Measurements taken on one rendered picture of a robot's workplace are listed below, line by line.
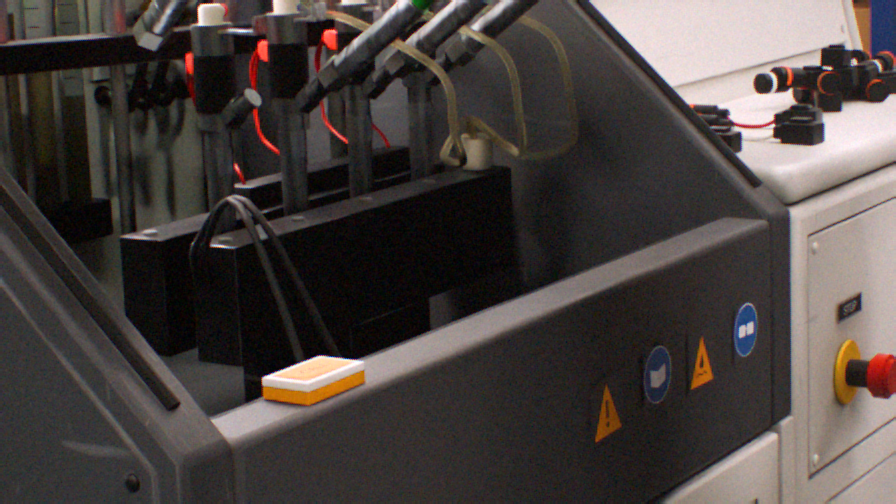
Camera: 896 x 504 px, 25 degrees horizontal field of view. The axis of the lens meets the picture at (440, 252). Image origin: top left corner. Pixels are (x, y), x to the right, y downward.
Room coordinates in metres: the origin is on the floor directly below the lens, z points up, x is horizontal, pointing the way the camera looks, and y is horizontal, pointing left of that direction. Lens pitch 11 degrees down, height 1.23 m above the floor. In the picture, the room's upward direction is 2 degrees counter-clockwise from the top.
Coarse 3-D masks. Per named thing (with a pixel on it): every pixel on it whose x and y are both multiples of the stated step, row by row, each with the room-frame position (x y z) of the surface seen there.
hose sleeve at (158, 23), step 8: (152, 0) 1.22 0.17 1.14; (160, 0) 1.21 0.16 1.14; (168, 0) 1.20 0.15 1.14; (176, 0) 1.20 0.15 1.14; (184, 0) 1.20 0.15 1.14; (152, 8) 1.22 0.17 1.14; (160, 8) 1.21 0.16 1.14; (168, 8) 1.21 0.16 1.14; (176, 8) 1.21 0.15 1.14; (144, 16) 1.23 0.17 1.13; (152, 16) 1.22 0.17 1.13; (160, 16) 1.21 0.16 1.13; (168, 16) 1.21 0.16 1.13; (176, 16) 1.21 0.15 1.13; (152, 24) 1.22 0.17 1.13; (160, 24) 1.22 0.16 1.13; (168, 24) 1.22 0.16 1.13; (160, 32) 1.22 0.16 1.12
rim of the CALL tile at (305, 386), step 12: (312, 360) 1.04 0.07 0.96; (348, 360) 1.04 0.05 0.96; (276, 372) 1.02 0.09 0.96; (336, 372) 1.01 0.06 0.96; (348, 372) 1.02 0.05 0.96; (264, 384) 1.01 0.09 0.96; (276, 384) 1.00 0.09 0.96; (288, 384) 1.00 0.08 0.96; (300, 384) 1.00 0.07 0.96; (312, 384) 1.00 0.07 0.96; (324, 384) 1.01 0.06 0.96
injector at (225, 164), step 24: (192, 24) 1.34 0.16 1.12; (192, 48) 1.33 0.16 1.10; (216, 48) 1.33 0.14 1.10; (216, 72) 1.33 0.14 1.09; (216, 96) 1.33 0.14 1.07; (240, 96) 1.32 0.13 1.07; (216, 120) 1.33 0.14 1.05; (240, 120) 1.32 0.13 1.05; (216, 144) 1.33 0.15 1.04; (216, 168) 1.33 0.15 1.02; (216, 192) 1.33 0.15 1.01
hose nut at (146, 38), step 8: (136, 24) 1.23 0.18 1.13; (144, 24) 1.23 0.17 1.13; (136, 32) 1.23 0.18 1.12; (144, 32) 1.23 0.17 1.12; (152, 32) 1.23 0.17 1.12; (168, 32) 1.23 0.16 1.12; (136, 40) 1.24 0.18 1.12; (144, 40) 1.23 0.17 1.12; (152, 40) 1.23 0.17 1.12; (160, 40) 1.23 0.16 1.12; (152, 48) 1.23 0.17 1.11
